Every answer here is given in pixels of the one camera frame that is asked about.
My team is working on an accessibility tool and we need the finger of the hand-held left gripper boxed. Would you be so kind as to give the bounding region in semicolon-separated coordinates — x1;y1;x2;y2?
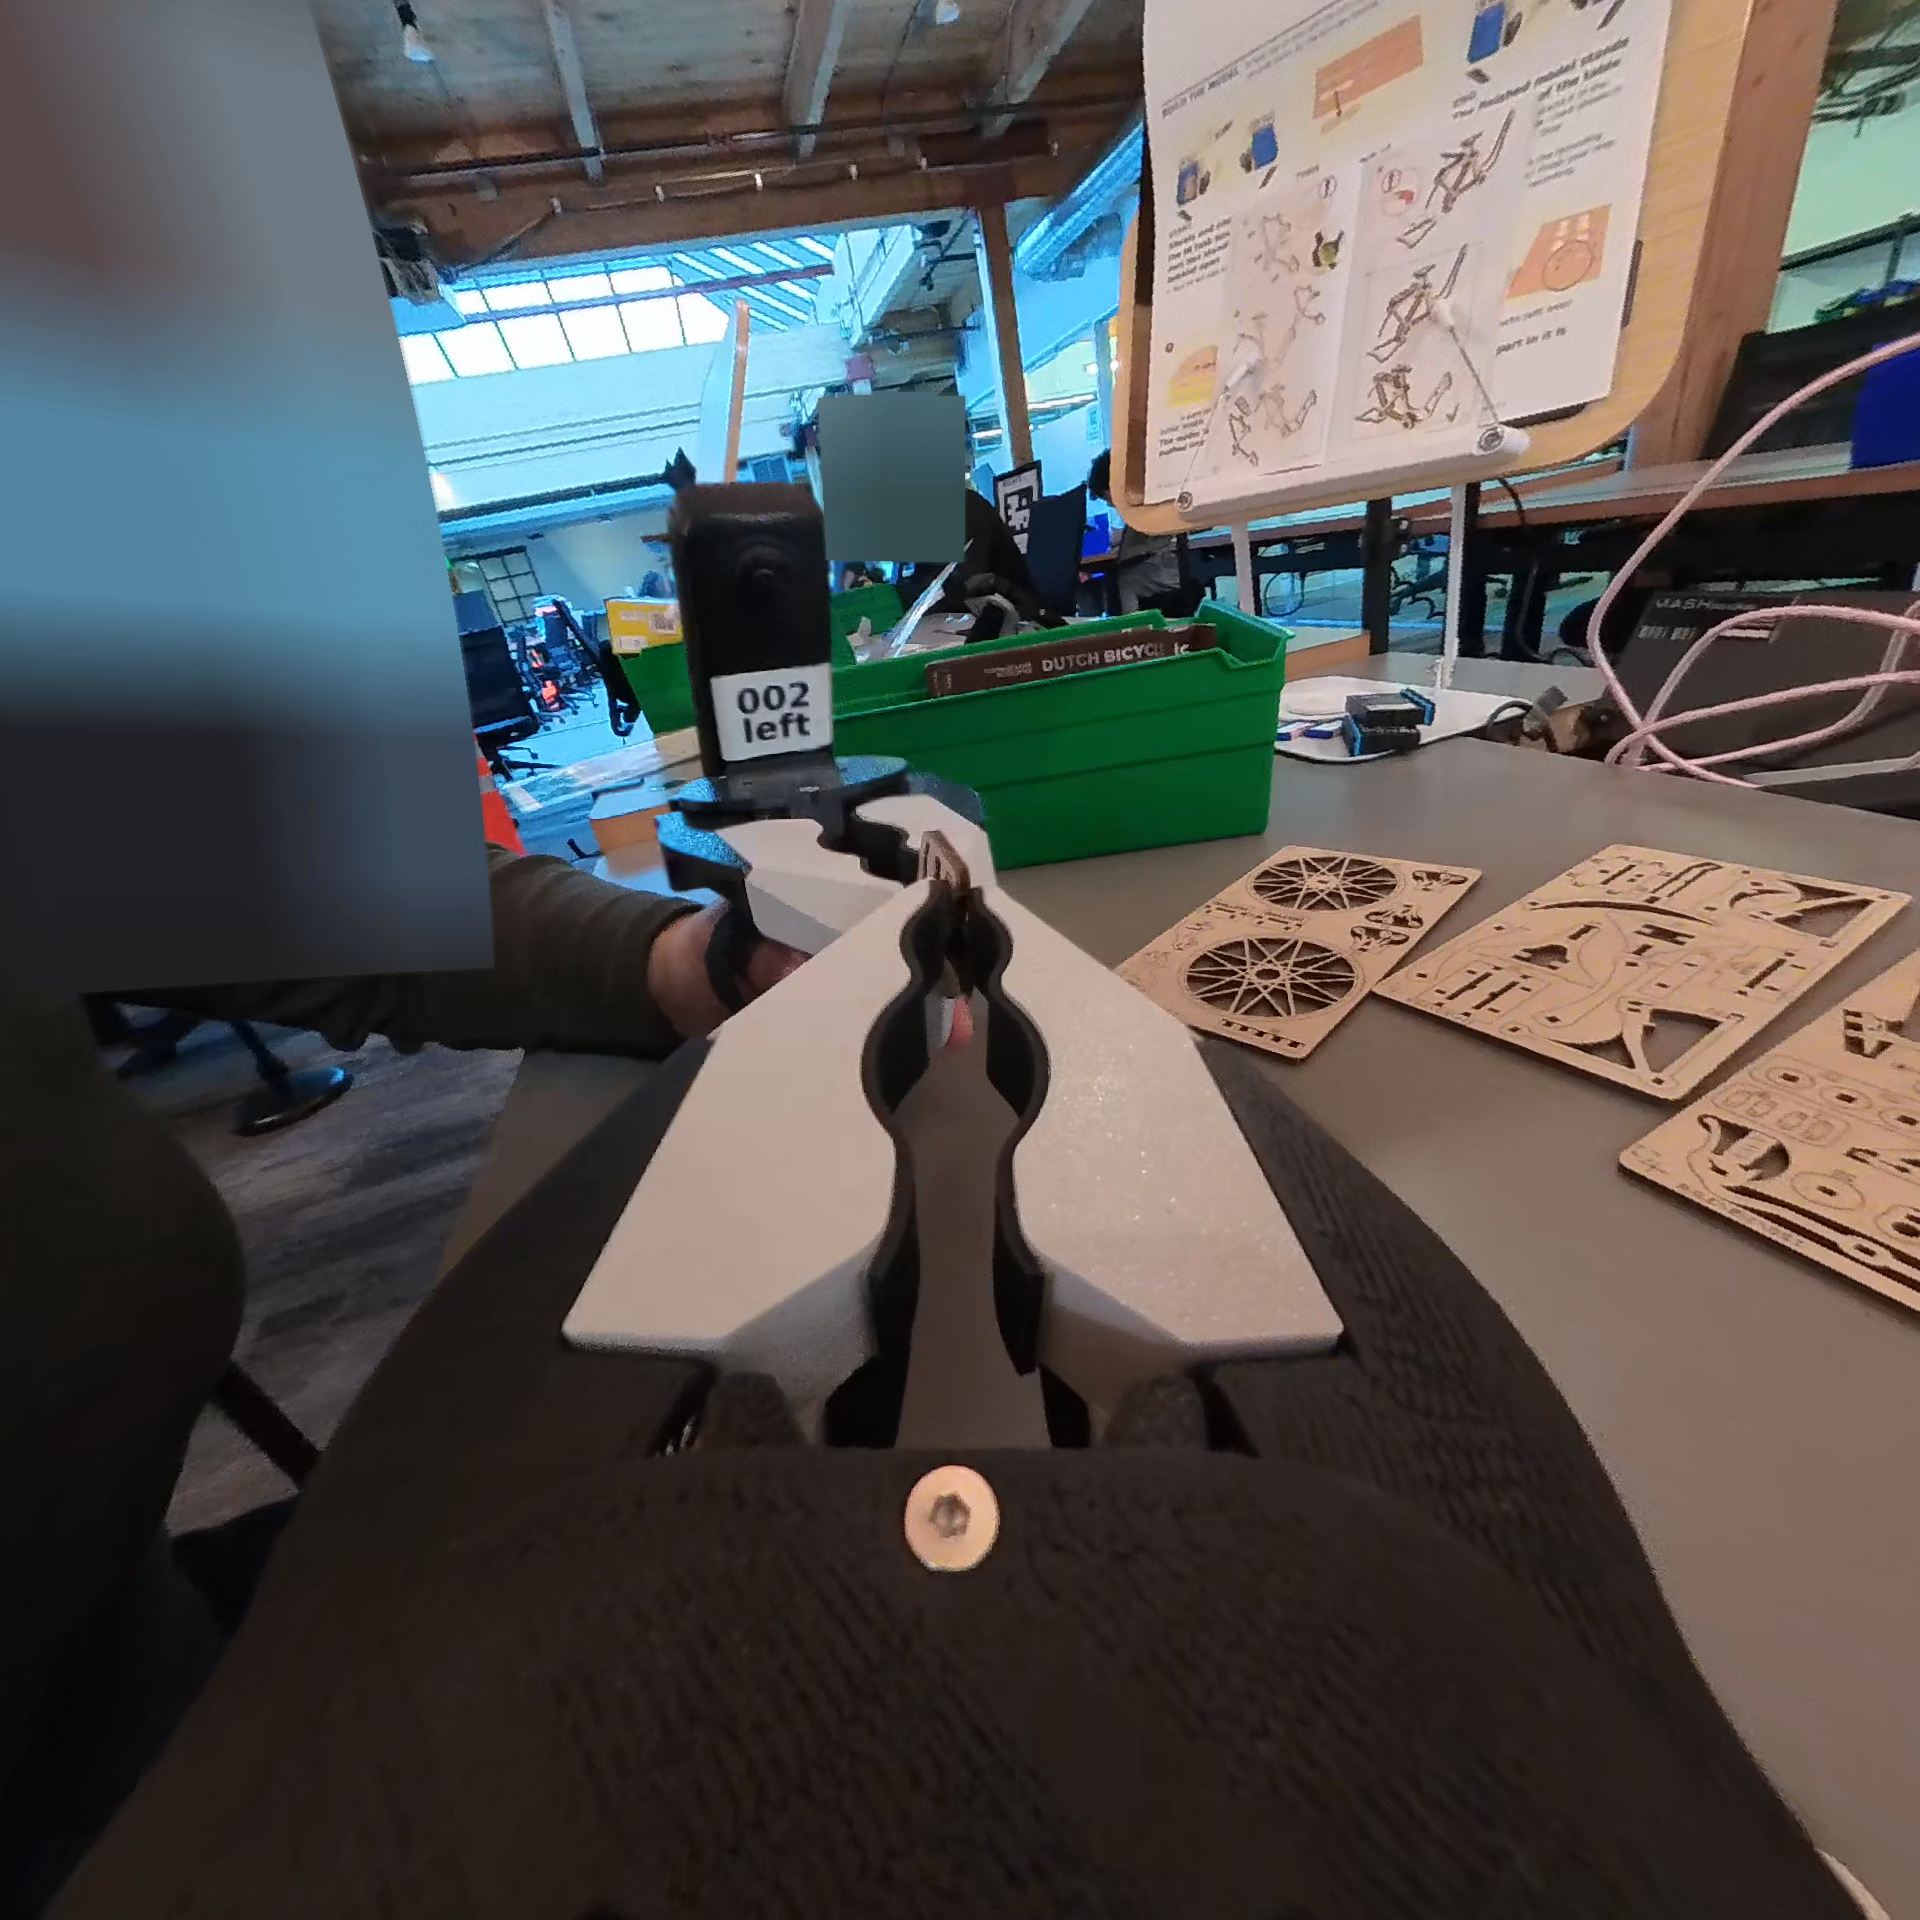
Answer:
860;792;996;888
736;820;920;963

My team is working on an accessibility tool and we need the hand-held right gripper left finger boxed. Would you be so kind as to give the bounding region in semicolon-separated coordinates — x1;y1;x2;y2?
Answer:
560;881;952;1454

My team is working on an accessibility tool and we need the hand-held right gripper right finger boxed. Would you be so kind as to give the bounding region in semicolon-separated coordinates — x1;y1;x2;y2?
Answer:
966;895;1348;1454

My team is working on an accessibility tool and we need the small slotted wooden part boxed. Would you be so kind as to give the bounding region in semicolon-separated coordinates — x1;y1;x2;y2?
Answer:
912;827;978;994

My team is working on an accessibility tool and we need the person's left forearm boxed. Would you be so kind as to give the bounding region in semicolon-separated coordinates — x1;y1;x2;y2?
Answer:
89;848;705;1062

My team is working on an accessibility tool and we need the wheel-pattern wooden parts sheet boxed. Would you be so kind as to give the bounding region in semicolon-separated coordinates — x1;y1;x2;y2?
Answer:
1117;844;1484;1062

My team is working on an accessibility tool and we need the slotted wooden parts sheet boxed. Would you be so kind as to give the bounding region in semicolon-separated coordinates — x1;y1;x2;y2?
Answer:
1376;844;1920;1102

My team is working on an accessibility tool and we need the arc-pattern wooden parts sheet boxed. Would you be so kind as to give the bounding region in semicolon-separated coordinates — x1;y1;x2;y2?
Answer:
1620;948;1920;1320

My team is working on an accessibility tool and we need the person's left hand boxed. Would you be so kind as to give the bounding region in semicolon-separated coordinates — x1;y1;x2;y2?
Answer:
643;901;799;1042

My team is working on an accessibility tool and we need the green plastic bin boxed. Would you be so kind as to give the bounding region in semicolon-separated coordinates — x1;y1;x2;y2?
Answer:
828;602;1291;873
623;587;912;740

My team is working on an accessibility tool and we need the brown cardboard box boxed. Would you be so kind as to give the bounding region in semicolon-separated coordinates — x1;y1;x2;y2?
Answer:
928;627;1220;701

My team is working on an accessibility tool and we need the black office chair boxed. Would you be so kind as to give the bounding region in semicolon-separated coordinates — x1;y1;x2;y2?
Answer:
454;623;542;774

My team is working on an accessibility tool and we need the white stand base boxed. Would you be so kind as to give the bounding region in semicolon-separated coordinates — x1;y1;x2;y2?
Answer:
1274;674;1531;760

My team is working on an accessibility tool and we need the person's torso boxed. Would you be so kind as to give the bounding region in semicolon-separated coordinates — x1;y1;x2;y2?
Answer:
0;997;249;1915

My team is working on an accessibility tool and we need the black equipment box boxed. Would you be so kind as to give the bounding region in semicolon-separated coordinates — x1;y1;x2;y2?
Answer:
1610;588;1920;815

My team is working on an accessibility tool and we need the instruction sheet on clipboard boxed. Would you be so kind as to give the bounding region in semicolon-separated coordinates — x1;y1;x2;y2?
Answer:
1114;0;1755;537

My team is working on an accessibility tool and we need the blue plastic bin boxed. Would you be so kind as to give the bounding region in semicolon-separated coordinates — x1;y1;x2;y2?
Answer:
1847;352;1920;473

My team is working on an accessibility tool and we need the pink cable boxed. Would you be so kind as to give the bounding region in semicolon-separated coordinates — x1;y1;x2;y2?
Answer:
1585;332;1920;792

